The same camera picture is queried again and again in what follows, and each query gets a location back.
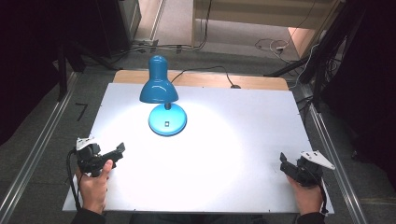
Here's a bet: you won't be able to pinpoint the person's left hand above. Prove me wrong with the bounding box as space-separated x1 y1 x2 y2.
76 159 115 216

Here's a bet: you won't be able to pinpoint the light wooden furniture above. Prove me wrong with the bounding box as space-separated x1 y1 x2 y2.
191 0 345 48

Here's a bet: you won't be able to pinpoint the person's right hand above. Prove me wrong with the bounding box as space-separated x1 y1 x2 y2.
286 175 325 217

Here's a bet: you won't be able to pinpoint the metal floor rail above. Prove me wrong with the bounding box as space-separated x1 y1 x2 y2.
306 102 370 224
0 72 79 224

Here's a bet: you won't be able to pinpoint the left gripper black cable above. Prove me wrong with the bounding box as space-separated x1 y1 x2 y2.
65 148 83 210

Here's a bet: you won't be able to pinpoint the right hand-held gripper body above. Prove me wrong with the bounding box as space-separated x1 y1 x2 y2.
293 150 336 188

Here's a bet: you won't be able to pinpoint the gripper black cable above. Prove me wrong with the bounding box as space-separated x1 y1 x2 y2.
311 174 330 216
65 148 83 210

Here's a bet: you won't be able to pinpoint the white floor cable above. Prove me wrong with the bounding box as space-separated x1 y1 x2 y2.
254 36 292 59

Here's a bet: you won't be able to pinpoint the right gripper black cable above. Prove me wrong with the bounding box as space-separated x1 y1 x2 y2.
311 174 330 216

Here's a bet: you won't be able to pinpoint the black floor cable bundle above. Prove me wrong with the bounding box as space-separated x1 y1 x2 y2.
110 0 214 64

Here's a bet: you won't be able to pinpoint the black lamp power cable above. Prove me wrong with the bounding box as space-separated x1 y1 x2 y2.
170 65 242 90

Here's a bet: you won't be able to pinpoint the blue desk lamp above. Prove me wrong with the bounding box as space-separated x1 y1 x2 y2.
138 55 189 137

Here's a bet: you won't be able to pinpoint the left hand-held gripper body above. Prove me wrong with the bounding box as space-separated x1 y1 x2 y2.
75 136 108 178

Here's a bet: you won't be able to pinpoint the black cabinet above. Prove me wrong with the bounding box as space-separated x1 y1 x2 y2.
92 0 142 58

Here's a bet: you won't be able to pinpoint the black stand legs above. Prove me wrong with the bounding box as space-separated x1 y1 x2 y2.
263 0 368 106

